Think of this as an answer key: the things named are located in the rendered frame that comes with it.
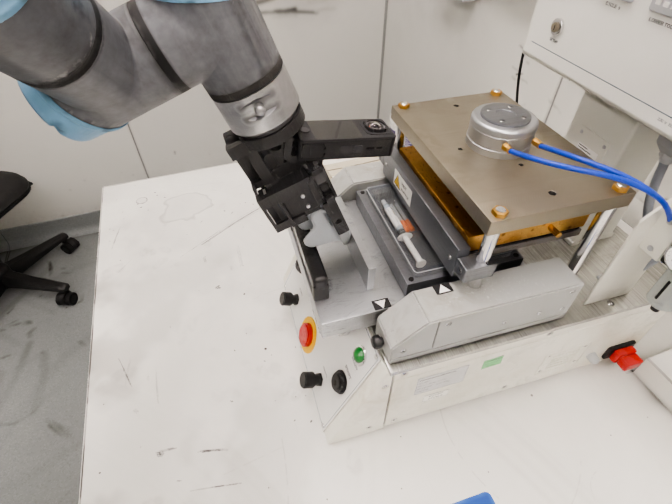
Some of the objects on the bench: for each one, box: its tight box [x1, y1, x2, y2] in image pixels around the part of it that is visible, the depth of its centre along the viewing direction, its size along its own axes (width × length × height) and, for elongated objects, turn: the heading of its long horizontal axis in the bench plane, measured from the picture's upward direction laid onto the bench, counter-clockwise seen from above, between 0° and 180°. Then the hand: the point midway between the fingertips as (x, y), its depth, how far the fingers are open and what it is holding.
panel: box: [284, 259, 382, 432], centre depth 66 cm, size 2×30×19 cm, turn 16°
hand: (347, 233), depth 56 cm, fingers closed, pressing on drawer
